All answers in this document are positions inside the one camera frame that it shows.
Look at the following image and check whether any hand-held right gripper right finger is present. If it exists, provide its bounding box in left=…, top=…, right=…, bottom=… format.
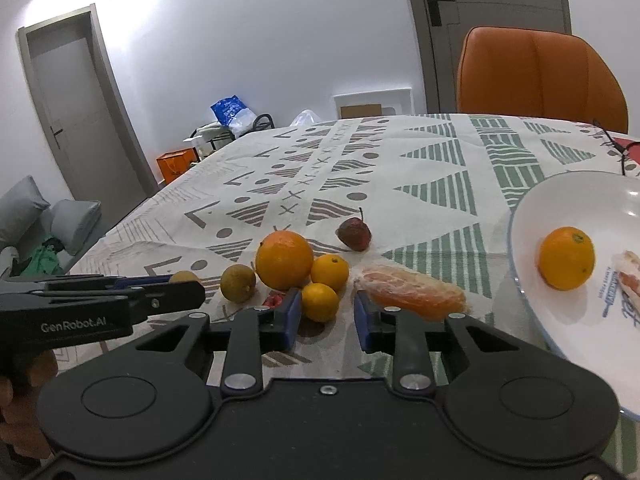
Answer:
left=353, top=290, right=523, bottom=392

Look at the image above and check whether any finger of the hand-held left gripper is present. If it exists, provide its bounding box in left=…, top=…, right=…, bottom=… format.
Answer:
left=102, top=275, right=174, bottom=292
left=126, top=279, right=207, bottom=325

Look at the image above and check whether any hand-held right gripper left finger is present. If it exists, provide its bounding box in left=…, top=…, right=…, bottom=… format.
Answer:
left=134, top=289, right=304, bottom=392

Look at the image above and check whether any small orange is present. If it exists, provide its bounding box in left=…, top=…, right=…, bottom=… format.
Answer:
left=537, top=226, right=597, bottom=292
left=301, top=282, right=341, bottom=323
left=311, top=254, right=350, bottom=292

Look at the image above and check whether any large orange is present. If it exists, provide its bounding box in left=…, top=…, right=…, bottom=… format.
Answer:
left=255, top=230, right=315, bottom=291

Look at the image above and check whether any dark red wrinkled fruit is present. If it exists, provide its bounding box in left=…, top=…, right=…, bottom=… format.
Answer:
left=336, top=207, right=373, bottom=252

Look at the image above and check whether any white plate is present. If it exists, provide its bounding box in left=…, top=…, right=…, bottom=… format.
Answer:
left=507, top=170, right=640, bottom=422

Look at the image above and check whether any person's left hand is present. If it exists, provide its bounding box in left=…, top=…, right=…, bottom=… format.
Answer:
left=0, top=349, right=60, bottom=462

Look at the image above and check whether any green cloth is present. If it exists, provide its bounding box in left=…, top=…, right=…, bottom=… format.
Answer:
left=19, top=241, right=66, bottom=277

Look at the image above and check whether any grey cushion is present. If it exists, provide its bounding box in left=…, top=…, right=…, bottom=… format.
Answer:
left=0, top=176, right=51, bottom=251
left=50, top=200, right=104, bottom=256

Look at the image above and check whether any orange cardboard box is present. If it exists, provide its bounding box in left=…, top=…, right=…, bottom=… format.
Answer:
left=156, top=149, right=199, bottom=185

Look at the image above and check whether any patterned white green tablecloth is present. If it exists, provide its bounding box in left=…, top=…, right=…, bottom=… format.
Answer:
left=55, top=112, right=640, bottom=480

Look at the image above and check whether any blue plastic bag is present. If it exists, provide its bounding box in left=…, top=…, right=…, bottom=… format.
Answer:
left=210, top=95, right=257, bottom=136

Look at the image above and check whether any black metal rack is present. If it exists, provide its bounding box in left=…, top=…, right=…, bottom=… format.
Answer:
left=192, top=114, right=276, bottom=154

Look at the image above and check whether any orange leather chair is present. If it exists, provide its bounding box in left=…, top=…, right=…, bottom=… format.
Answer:
left=456, top=26, right=630, bottom=135

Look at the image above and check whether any red orange printed mat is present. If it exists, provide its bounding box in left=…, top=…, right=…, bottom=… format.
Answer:
left=612, top=135, right=640, bottom=179

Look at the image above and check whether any grey door with lever handle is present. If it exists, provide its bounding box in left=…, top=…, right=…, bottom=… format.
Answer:
left=17, top=4, right=157, bottom=202

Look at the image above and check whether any white picture frame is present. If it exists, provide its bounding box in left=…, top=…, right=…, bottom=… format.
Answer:
left=332, top=87, right=414, bottom=120

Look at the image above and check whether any black cable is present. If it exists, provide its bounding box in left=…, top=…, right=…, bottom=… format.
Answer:
left=592, top=119, right=640, bottom=177

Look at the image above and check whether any black door lock handle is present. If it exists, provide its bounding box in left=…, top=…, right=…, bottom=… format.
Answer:
left=425, top=0, right=456, bottom=28

